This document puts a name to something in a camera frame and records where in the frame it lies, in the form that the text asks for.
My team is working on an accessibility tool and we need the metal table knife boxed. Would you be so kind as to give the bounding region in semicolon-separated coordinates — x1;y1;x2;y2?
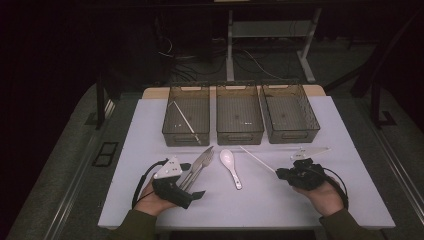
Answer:
176;145;215;188

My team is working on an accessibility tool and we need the metal fork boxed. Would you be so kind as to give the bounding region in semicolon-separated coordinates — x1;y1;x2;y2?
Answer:
183;154;215;193

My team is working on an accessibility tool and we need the white floor cable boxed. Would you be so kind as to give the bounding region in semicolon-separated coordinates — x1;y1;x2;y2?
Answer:
243;49;286;82

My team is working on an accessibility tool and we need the person's left hand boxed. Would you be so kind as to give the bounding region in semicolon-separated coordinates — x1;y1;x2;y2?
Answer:
133;181;178;217

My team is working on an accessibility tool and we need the person's right hand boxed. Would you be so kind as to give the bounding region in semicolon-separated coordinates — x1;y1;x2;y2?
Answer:
292;181;345;218

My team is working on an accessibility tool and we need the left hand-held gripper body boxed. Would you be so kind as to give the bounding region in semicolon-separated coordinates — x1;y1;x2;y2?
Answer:
152;156;194;210

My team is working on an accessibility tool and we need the metal floor rail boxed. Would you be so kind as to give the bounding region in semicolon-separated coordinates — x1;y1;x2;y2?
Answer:
43;99;117;240
364;121;424;216

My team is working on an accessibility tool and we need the white table mat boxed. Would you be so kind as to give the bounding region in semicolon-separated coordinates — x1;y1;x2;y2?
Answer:
97;95;397;231

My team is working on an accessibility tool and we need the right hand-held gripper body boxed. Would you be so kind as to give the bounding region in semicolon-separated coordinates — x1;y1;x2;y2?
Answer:
288;146;332;192

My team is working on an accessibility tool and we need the white metal desk frame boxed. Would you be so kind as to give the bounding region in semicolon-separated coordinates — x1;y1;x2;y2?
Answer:
225;8;324;84

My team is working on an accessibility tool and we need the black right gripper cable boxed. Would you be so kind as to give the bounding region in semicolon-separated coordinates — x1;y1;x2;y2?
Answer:
321;166;350;210

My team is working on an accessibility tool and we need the white ceramic spoon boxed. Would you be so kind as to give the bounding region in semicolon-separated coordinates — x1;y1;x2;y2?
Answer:
219;148;243;191

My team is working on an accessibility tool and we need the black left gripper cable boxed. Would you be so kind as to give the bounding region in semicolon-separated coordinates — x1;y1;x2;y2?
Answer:
131;158;169;209

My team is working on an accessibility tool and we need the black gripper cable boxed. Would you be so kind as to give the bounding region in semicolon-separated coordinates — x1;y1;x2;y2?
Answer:
131;158;169;209
321;166;350;210

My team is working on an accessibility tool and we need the smoky transparent plastic bin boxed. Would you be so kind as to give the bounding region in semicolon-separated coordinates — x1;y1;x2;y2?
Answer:
215;83;266;146
161;84;211;147
259;83;321;145

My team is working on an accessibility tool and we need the black metal stand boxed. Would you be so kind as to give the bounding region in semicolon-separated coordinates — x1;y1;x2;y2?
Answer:
369;79;398;130

